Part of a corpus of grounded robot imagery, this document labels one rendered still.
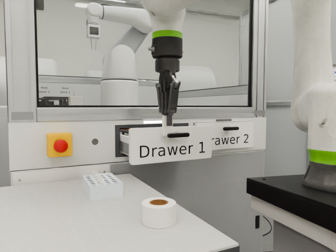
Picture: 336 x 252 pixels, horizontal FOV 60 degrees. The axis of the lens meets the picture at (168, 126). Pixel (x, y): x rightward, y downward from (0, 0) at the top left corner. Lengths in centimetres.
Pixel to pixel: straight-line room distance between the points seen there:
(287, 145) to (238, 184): 163
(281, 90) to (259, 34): 163
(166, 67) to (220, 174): 57
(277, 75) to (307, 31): 209
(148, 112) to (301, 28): 55
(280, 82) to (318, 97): 223
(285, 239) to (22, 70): 87
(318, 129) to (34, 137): 79
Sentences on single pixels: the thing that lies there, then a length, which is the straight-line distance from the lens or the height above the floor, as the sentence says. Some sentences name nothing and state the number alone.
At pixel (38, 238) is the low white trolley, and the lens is 60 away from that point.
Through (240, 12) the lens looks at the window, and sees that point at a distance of 136.
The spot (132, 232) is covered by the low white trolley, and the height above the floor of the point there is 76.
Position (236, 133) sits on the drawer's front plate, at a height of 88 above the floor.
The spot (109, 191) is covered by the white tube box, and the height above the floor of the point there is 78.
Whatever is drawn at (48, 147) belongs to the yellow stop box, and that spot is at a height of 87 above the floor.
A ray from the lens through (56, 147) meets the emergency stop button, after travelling 92.
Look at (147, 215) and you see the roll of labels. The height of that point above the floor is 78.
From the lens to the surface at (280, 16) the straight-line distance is 310.
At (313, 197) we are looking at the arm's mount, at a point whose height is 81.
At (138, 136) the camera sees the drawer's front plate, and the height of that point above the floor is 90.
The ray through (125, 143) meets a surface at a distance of 98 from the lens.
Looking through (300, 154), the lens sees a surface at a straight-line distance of 281.
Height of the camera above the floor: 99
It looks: 4 degrees down
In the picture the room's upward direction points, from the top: straight up
